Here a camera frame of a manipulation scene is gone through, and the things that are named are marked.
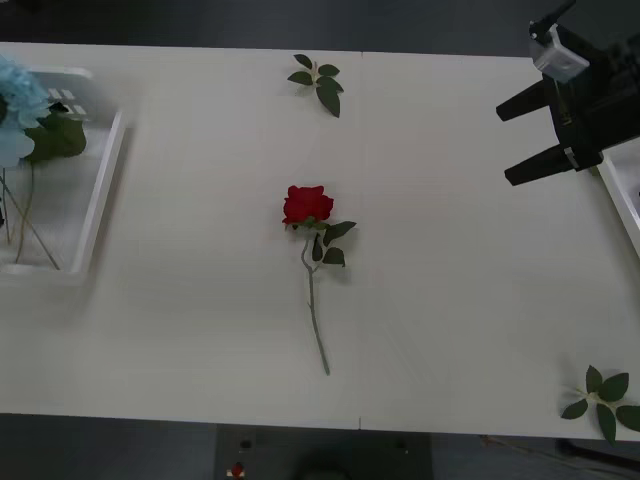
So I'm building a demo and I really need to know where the black right camera cable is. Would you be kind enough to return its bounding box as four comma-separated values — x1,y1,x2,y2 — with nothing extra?
528,0,577,32

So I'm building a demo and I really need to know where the large pale blue flower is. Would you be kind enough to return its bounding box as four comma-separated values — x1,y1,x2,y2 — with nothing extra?
0,52,61,271

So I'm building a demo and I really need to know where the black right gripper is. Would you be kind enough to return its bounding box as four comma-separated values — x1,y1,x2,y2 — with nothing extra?
495,37,640,188

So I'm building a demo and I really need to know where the black base with red button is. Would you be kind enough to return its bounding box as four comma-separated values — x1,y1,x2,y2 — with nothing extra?
214,429,434,480

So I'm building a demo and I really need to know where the red rose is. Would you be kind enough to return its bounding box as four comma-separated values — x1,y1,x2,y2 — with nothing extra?
281,183,358,377

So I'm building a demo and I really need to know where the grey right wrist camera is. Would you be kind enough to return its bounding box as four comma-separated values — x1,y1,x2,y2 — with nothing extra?
529,23,591,85

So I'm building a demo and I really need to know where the loose green leaf twig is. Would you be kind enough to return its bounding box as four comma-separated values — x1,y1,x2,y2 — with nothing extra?
559,364,640,448
286,53,346,120

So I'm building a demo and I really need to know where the black table foot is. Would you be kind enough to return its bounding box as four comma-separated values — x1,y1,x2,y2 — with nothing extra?
557,437,640,469

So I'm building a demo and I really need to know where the shallow white box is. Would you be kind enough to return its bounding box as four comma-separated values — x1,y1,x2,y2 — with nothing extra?
597,149,640,239
0,66,126,289

